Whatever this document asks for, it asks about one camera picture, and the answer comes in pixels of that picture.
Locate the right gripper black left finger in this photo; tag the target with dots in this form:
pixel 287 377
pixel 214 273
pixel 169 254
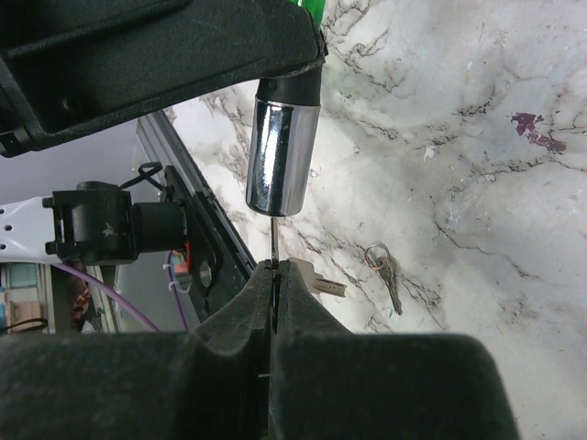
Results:
pixel 209 383

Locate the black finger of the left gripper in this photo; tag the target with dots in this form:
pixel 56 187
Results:
pixel 70 69

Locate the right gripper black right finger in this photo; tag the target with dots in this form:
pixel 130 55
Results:
pixel 327 383

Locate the green cable lock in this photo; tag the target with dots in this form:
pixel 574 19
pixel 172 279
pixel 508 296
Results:
pixel 286 113

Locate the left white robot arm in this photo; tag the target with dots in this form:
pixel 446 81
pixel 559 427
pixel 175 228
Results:
pixel 95 223

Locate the small silver key pair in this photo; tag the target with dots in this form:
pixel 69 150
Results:
pixel 378 258

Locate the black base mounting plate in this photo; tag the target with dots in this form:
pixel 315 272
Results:
pixel 219 262

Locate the left aluminium rail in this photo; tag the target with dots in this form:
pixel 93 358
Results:
pixel 169 151

